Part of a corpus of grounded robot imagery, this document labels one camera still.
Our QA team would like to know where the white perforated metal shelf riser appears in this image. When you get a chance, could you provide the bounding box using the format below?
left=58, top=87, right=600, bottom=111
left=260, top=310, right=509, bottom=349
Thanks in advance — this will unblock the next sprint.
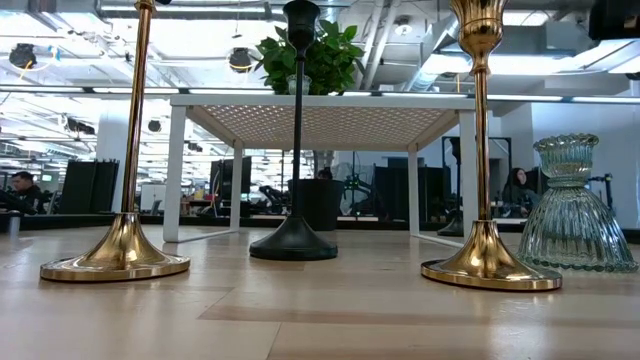
left=160, top=93, right=479, bottom=250

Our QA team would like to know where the silver ventilation duct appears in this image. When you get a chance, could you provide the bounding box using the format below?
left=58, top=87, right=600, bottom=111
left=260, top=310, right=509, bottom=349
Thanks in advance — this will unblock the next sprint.
left=357, top=0, right=454, bottom=91

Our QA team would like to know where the green leafy plant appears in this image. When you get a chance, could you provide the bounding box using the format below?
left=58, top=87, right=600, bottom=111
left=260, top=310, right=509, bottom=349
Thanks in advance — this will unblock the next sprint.
left=253, top=18, right=366, bottom=96

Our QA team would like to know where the black aluminium table frame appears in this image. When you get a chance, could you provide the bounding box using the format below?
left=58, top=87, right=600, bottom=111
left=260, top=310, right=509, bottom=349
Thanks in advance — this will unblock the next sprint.
left=0, top=210, right=640, bottom=246

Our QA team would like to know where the black ceiling track light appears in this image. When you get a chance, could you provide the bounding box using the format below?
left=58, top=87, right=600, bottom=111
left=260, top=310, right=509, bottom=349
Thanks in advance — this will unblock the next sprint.
left=64, top=117, right=96, bottom=136

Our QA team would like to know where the gold metal candlestick holder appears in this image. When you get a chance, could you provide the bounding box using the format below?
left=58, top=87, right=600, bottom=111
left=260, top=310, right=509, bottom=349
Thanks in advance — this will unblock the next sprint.
left=420, top=0, right=564, bottom=293
left=39, top=0, right=191, bottom=283

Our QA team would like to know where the black cabinet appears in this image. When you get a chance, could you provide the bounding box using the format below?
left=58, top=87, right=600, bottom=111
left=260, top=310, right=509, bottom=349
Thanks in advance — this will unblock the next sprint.
left=373, top=157, right=446, bottom=221

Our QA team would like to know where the black computer monitor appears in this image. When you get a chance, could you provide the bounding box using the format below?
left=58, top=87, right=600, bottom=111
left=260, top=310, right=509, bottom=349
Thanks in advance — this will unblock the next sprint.
left=209, top=156, right=253, bottom=216

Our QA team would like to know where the black metal candlestick holder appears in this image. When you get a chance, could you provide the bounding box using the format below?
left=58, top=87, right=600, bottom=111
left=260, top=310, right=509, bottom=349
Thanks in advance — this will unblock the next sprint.
left=248, top=0, right=340, bottom=262

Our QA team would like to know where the clear glass candle holder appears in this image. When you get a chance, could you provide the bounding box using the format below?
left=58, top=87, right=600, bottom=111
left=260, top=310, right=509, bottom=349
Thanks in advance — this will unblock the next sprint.
left=517, top=133, right=640, bottom=274

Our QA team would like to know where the ribbed green glass candle holder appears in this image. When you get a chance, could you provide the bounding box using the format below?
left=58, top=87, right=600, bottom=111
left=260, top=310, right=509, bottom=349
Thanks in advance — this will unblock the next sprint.
left=286, top=73, right=313, bottom=96

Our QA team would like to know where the black plant pot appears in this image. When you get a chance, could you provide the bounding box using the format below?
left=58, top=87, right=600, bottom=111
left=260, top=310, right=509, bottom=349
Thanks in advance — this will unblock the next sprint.
left=287, top=178, right=346, bottom=232

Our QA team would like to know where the black partition panel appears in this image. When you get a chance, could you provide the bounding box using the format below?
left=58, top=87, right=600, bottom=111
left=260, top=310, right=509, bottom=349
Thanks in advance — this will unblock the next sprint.
left=58, top=158, right=121, bottom=215

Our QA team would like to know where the black rectangular frame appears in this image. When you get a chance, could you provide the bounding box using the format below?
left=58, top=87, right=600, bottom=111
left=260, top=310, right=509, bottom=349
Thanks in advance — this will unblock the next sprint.
left=441, top=135, right=512, bottom=221

